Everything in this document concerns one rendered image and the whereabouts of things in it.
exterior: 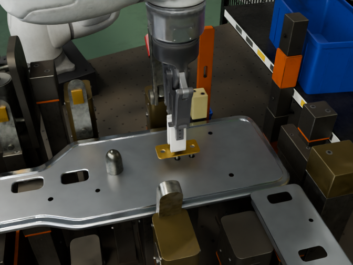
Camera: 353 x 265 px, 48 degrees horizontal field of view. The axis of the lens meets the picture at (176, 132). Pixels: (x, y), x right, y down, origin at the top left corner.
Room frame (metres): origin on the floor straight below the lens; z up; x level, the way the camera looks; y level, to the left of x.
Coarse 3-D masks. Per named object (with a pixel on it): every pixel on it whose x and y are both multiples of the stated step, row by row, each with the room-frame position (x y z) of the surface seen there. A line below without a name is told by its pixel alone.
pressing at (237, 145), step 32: (160, 128) 0.67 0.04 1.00; (192, 128) 0.68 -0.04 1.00; (224, 128) 0.68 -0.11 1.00; (256, 128) 0.68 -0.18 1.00; (64, 160) 0.58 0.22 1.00; (96, 160) 0.58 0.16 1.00; (128, 160) 0.58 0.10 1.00; (160, 160) 0.58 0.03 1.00; (192, 160) 0.58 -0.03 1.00; (224, 160) 0.58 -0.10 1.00; (256, 160) 0.58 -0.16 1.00; (0, 192) 0.49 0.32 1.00; (32, 192) 0.49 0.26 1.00; (64, 192) 0.49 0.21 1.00; (96, 192) 0.49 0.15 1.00; (128, 192) 0.49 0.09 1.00; (192, 192) 0.49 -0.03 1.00; (224, 192) 0.49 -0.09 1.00; (0, 224) 0.42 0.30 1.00; (32, 224) 0.42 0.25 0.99; (64, 224) 0.42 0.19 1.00; (96, 224) 0.42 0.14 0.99
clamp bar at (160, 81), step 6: (150, 36) 0.72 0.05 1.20; (150, 42) 0.72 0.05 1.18; (150, 48) 0.72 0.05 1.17; (150, 54) 0.73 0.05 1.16; (150, 60) 0.73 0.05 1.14; (156, 60) 0.73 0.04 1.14; (156, 66) 0.72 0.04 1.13; (156, 72) 0.72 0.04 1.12; (162, 72) 0.72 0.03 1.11; (156, 78) 0.71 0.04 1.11; (162, 78) 0.72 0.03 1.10; (156, 84) 0.71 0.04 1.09; (156, 90) 0.71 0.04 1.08; (156, 96) 0.70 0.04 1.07; (156, 102) 0.70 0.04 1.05
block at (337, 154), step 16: (336, 144) 0.56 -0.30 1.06; (352, 144) 0.56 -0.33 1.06; (320, 160) 0.52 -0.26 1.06; (336, 160) 0.51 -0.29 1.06; (352, 160) 0.51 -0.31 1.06; (320, 176) 0.51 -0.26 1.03; (336, 176) 0.48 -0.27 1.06; (352, 176) 0.48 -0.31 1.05; (320, 192) 0.49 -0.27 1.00; (336, 192) 0.48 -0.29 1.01; (352, 192) 0.49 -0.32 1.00; (320, 208) 0.48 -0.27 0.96; (336, 208) 0.49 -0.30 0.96; (352, 208) 0.50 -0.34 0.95; (336, 224) 0.49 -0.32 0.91; (304, 256) 0.48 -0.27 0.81; (320, 256) 0.49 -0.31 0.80
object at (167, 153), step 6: (168, 144) 0.59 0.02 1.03; (186, 144) 0.59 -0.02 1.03; (192, 144) 0.59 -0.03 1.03; (156, 150) 0.58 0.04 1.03; (168, 150) 0.58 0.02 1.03; (186, 150) 0.58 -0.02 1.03; (192, 150) 0.57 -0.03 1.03; (198, 150) 0.57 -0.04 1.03; (162, 156) 0.56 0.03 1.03; (168, 156) 0.56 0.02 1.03; (174, 156) 0.56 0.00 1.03
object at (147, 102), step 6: (144, 90) 0.76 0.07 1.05; (162, 102) 0.71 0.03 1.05; (150, 108) 0.71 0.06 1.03; (156, 108) 0.70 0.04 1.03; (162, 108) 0.71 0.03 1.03; (150, 114) 0.71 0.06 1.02; (156, 114) 0.70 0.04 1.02; (162, 114) 0.71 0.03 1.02; (168, 114) 0.71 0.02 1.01; (150, 120) 0.71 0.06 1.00; (156, 120) 0.70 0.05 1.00; (162, 120) 0.71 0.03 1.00; (150, 126) 0.71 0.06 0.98; (156, 126) 0.70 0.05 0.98; (162, 126) 0.71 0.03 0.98
